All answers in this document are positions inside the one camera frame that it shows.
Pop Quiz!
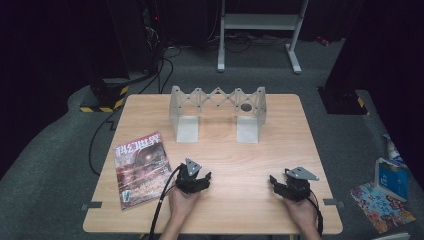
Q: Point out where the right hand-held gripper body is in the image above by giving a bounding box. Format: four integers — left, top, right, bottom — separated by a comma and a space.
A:
281, 166, 320, 202

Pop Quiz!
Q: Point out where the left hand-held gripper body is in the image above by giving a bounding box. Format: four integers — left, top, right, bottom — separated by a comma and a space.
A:
174, 158, 205, 195

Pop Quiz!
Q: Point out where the red cover magazine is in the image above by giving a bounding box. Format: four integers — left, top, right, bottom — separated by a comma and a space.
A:
113, 130, 173, 212

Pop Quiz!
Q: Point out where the person's left hand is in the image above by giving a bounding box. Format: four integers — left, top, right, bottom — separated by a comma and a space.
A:
168, 186, 202, 222

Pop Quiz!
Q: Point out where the person's right hand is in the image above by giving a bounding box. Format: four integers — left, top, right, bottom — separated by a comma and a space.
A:
283, 196, 320, 232

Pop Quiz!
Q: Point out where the grey tape strip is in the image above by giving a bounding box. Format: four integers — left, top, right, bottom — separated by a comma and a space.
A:
80, 201, 103, 212
322, 198, 345, 210

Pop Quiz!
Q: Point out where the grey folding book rack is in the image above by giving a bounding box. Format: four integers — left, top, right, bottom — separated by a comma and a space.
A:
168, 85, 268, 145

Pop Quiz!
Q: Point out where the colourful picture book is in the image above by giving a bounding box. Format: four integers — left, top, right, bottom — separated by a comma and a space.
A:
349, 181, 417, 234

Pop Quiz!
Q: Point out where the black base with yellow mark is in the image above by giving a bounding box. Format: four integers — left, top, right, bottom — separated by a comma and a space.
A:
317, 86, 370, 116

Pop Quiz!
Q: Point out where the blue and white box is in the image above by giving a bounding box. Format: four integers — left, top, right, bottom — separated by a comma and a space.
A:
373, 157, 410, 203

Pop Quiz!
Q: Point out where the white blue packet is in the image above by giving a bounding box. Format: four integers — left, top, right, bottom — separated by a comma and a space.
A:
382, 133, 406, 168

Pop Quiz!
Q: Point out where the white flat object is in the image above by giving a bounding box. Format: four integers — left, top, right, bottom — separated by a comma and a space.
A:
371, 232, 412, 240

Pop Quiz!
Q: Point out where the black yellow striped base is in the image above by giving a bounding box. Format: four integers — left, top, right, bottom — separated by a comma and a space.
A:
79, 78, 130, 114

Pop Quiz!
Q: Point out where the red small object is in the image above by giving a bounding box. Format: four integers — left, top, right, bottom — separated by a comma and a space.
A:
314, 35, 331, 47

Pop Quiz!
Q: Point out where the dark equipment rack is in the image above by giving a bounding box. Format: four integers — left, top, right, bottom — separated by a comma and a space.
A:
139, 0, 168, 75

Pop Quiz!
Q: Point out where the white metal stand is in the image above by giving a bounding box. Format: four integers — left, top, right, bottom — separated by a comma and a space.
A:
217, 0, 310, 75

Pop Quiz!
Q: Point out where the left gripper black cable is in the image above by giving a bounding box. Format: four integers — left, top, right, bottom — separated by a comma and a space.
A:
148, 163, 185, 240

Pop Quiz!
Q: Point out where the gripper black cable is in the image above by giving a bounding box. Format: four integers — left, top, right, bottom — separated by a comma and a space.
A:
148, 163, 185, 240
305, 195, 325, 237

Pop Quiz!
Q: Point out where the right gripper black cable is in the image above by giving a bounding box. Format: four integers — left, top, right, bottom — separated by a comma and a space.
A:
305, 195, 325, 237

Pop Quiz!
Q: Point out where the black floor cable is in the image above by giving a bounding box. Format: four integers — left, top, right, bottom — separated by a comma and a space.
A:
88, 106, 123, 177

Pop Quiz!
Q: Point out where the bundle of black cables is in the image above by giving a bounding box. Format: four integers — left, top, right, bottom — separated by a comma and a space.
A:
138, 46, 183, 95

